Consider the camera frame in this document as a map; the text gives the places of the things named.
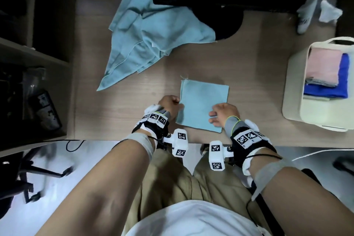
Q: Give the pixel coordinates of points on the person's left hand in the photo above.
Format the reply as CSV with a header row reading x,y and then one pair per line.
x,y
167,104

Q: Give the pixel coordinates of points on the person's right hand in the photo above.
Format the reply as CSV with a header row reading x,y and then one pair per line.
x,y
228,111

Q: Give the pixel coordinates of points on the person's right thumb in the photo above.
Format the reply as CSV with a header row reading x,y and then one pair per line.
x,y
215,121

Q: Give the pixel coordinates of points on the person's left fingers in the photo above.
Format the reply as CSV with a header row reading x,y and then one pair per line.
x,y
176,100

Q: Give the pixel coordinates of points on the light blue cloth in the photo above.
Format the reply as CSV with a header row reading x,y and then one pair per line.
x,y
203,100
155,34

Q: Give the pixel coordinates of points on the person's left forearm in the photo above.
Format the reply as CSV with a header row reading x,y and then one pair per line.
x,y
102,188

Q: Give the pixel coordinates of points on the person's right forearm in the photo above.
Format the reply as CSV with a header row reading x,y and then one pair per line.
x,y
301,197

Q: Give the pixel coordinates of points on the crumpled light blue cloth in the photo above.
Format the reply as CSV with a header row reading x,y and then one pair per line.
x,y
155,34

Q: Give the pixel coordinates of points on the khaki trousers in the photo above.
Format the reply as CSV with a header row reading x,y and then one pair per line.
x,y
171,180

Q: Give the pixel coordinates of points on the white shirt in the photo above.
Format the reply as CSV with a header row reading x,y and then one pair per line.
x,y
193,220

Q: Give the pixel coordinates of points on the cream plastic basket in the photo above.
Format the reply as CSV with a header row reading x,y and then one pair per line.
x,y
318,111

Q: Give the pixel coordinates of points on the folded pink cloth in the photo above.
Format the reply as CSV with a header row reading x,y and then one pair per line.
x,y
323,65

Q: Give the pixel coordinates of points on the black device in plastic bag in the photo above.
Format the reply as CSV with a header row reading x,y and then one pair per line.
x,y
45,110

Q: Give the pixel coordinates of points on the black chair wheel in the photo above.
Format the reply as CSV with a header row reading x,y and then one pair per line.
x,y
344,165

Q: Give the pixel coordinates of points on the white spray bottle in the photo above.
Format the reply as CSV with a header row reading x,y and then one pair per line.
x,y
305,14

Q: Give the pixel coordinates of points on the dark shelf unit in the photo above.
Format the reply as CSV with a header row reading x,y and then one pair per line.
x,y
41,50

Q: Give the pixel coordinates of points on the crumpled white tissue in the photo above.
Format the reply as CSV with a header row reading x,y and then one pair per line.
x,y
329,10

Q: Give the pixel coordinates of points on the black office chair base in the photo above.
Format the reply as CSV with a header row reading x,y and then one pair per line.
x,y
30,172

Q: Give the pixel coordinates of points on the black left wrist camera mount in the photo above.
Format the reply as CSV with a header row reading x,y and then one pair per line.
x,y
155,129

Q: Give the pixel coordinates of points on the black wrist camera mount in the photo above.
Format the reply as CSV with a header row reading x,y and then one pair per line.
x,y
155,129
246,144

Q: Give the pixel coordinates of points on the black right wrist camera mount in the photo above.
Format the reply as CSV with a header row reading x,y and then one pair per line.
x,y
246,144

